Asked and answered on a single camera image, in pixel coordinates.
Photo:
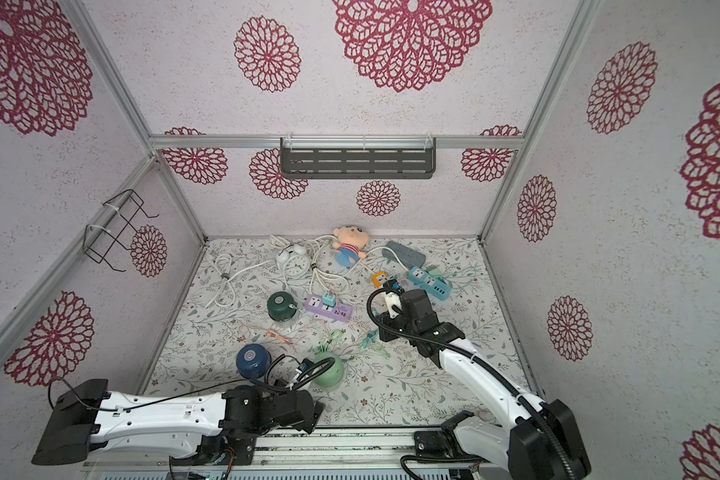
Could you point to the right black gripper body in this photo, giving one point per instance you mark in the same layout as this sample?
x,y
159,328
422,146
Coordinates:
x,y
387,318

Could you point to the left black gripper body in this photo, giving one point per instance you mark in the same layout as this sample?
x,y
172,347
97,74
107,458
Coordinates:
x,y
312,426

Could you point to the teal power strip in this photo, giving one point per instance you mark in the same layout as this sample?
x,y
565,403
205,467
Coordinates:
x,y
432,285

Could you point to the orange power strip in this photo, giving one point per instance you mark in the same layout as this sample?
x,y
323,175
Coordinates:
x,y
379,279

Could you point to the teal usb charger block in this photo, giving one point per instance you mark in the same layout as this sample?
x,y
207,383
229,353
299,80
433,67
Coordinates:
x,y
329,299

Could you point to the light green cordless grinder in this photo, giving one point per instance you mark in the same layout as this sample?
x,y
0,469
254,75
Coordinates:
x,y
333,376

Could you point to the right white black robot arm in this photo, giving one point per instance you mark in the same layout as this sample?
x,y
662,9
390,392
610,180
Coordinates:
x,y
532,438

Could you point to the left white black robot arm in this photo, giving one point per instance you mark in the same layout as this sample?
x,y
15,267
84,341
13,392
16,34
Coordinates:
x,y
207,427

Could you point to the purple power strip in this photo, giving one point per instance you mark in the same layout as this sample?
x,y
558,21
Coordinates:
x,y
340,312

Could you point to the plush boy doll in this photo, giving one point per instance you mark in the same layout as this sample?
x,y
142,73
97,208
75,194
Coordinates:
x,y
349,245

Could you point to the white alarm clock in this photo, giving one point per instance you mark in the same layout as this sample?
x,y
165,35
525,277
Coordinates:
x,y
293,261

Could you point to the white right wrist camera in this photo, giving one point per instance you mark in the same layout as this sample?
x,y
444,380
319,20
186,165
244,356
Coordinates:
x,y
393,304

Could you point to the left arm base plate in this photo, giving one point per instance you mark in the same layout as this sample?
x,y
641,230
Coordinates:
x,y
220,450

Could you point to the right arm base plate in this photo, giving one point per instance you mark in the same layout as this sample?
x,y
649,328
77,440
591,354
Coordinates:
x,y
438,446

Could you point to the grey wall shelf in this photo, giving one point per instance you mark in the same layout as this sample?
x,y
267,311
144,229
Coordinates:
x,y
359,159

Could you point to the black wire wall rack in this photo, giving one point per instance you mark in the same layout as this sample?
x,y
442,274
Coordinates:
x,y
100,239

